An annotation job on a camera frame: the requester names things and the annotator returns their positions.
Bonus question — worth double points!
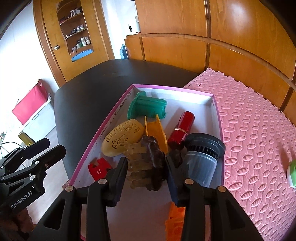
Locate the orange holed cube block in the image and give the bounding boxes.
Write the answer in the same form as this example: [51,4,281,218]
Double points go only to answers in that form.
[165,202,186,241]

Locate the small red block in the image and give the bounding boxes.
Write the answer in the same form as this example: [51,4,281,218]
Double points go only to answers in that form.
[88,158,113,181]

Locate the red cylinder capsule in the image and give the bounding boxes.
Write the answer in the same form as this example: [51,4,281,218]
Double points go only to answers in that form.
[168,111,195,150]

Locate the brown pegged disc toy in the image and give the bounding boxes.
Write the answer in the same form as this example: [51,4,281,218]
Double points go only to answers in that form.
[123,136,166,191]

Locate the yellow orange curved piece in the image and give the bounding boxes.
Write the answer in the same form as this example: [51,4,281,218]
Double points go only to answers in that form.
[144,114,169,154]

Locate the person's left hand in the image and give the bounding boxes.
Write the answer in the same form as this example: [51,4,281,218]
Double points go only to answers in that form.
[1,208,34,240]

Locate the white storage box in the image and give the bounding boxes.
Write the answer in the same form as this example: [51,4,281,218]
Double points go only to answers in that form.
[22,94,56,142]

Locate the red panel on box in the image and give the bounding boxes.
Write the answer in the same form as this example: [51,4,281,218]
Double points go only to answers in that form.
[12,80,48,125]

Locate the black lidded plastic jar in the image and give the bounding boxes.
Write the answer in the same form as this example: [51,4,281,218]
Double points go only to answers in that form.
[183,133,226,188]

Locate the green white round toy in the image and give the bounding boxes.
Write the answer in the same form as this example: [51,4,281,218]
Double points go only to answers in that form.
[287,160,296,188]

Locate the yellow perforated oval toy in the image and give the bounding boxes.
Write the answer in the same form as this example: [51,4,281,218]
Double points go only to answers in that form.
[101,119,144,157]

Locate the pink foam puzzle mat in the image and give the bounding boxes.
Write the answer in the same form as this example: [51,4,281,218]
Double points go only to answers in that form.
[186,69,295,240]

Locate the black padded massage table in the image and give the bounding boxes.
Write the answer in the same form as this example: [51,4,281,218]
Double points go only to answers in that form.
[54,59,199,178]

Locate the pink white cardboard box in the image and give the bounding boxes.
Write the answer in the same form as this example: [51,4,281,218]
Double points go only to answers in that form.
[69,84,225,240]

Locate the teal ribbed spool toy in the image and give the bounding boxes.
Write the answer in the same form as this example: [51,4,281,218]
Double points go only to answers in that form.
[127,91,167,120]

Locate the blue foam mat piece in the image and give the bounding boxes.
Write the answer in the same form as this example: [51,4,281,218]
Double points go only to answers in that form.
[71,49,93,62]

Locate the wooden door with niche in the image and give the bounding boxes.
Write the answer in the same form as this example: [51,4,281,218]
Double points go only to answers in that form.
[33,0,114,87]

